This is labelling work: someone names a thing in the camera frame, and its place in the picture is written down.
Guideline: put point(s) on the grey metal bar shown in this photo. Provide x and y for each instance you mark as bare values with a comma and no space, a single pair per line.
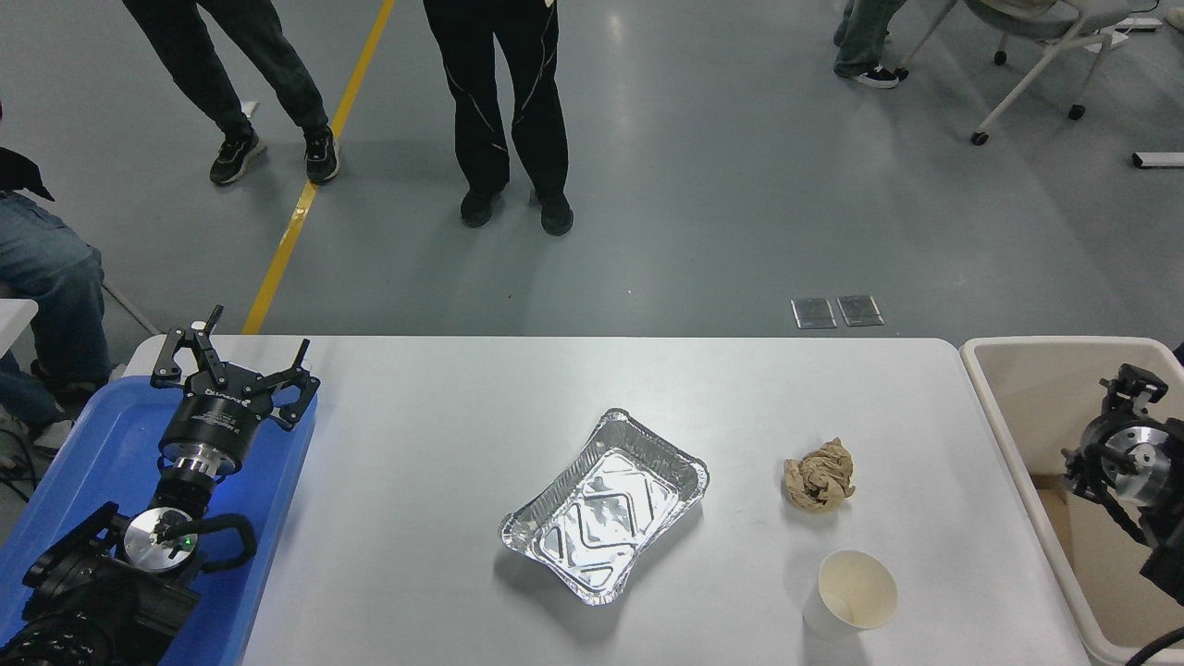
129,307

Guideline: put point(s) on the white bar on floor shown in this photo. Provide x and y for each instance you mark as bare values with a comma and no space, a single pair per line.
1158,160

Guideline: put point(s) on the large pale plastic bin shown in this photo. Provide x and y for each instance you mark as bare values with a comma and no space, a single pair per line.
1036,388

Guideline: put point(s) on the crumpled tan paper ball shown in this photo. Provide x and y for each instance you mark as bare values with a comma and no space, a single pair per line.
819,476

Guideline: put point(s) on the person by office chair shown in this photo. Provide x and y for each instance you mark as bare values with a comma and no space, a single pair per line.
865,37

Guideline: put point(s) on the seated person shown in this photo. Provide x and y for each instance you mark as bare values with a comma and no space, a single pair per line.
51,277

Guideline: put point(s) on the rectangular foil tray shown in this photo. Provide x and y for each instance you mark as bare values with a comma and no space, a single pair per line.
606,509

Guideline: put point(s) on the white paper cup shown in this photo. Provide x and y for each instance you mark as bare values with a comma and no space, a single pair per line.
856,592

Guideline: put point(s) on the standing person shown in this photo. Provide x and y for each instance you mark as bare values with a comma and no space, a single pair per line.
481,92
199,65

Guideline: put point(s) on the metal floor plate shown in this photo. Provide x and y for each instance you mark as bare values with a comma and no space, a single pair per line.
860,311
814,313

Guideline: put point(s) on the blue plastic tray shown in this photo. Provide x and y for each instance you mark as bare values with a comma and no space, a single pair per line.
92,444

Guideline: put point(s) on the grey wheeled office chair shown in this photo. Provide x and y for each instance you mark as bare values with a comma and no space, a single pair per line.
1045,18

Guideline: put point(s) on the small white side table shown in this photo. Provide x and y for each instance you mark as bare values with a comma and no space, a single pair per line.
14,324

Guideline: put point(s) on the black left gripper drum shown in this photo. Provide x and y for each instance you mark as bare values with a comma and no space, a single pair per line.
217,421

